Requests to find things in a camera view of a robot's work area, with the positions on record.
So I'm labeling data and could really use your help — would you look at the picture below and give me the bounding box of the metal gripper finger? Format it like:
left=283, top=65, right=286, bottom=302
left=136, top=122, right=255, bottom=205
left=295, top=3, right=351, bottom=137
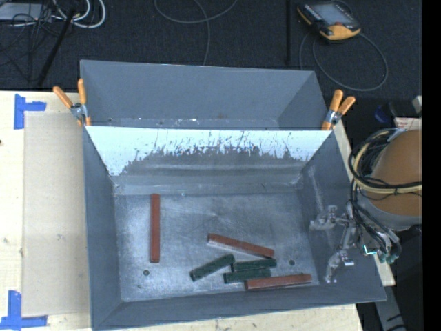
left=309, top=205, right=346, bottom=231
left=325, top=250, right=356, bottom=285

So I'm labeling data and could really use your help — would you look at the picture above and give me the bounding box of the red-brown flat block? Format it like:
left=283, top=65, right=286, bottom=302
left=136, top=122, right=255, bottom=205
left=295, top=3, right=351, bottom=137
left=244, top=273, right=314, bottom=292
left=149, top=193, right=162, bottom=265
left=207, top=233, right=276, bottom=259

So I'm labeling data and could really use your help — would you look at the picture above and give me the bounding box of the dark green flat block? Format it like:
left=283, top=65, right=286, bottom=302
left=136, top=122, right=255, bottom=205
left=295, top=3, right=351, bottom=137
left=223, top=268, right=273, bottom=285
left=231, top=258, right=278, bottom=273
left=189, top=254, right=236, bottom=283

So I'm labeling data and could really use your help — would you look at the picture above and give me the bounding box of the grey metal bin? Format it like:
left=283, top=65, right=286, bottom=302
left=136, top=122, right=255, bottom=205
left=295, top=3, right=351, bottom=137
left=79, top=59, right=388, bottom=331

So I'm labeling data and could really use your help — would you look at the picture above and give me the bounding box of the brown cardboard board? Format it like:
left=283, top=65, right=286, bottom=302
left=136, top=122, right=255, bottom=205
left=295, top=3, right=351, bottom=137
left=21, top=110, right=92, bottom=319

